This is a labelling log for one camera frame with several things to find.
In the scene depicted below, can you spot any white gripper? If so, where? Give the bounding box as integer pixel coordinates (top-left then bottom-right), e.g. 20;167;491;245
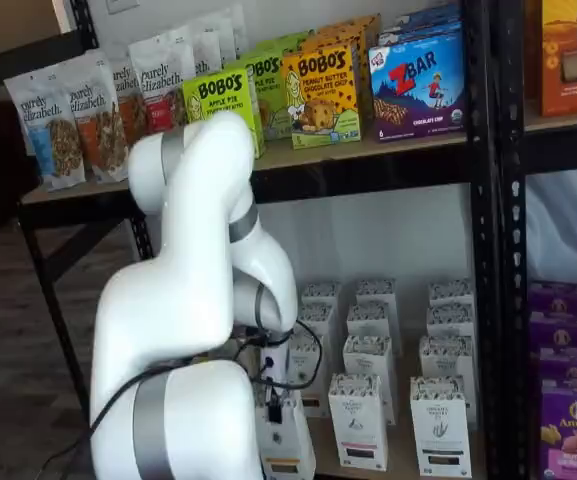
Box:
259;342;290;425

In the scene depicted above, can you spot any white floral box yellow strip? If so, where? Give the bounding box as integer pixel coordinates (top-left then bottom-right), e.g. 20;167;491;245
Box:
287;333;330;419
255;384;318;479
295;302;338;346
301;280;343;311

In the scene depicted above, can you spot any white floral box pink strip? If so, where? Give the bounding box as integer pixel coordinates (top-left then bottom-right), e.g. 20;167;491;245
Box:
346;302;402;351
355;278;399;311
341;333;398;426
327;372;390;471

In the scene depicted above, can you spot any white floral box dark strip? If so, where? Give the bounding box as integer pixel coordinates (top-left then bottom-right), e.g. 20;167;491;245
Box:
425;303;475;341
409;375;473;477
418;334;475;396
427;279;475;310

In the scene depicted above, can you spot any black metal shelf rack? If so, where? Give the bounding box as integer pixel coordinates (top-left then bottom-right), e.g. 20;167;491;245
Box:
490;0;577;480
15;0;494;480

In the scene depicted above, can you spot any purple Annie's box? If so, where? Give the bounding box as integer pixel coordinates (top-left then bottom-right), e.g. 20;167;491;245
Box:
537;344;577;389
528;312;577;351
539;378;577;480
526;281;577;319

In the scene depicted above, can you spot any yellow Bobo's peanut butter box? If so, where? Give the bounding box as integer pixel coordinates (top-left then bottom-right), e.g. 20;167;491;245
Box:
315;13;383;101
297;27;377;141
280;42;363;150

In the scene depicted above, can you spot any green Bobo's apple pie box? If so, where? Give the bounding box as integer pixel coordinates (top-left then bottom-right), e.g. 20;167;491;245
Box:
255;29;315;69
242;49;294;142
182;67;265;160

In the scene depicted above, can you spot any blue Zbar box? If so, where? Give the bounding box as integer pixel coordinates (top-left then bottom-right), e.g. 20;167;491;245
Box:
392;3;463;27
377;19;464;50
366;33;468;145

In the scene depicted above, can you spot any orange snack box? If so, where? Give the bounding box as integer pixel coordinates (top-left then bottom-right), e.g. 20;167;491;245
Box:
525;0;577;119

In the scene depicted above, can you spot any granola pouch orange label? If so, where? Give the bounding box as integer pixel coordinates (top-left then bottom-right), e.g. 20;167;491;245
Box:
65;49;130;184

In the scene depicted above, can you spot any white granola pouch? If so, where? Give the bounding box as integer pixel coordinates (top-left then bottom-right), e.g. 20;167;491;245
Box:
110;49;148;146
187;22;225;79
217;4;248;69

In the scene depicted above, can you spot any granola pouch red label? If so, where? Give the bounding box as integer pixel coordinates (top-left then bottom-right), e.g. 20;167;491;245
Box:
127;29;195;137

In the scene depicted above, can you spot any white plastic sheet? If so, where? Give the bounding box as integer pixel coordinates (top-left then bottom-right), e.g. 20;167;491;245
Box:
525;167;577;289

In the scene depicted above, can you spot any granola pouch blue label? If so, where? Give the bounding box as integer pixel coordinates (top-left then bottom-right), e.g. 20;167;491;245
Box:
2;63;90;192

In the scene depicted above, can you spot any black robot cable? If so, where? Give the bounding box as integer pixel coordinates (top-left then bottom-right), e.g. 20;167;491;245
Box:
89;319;325;436

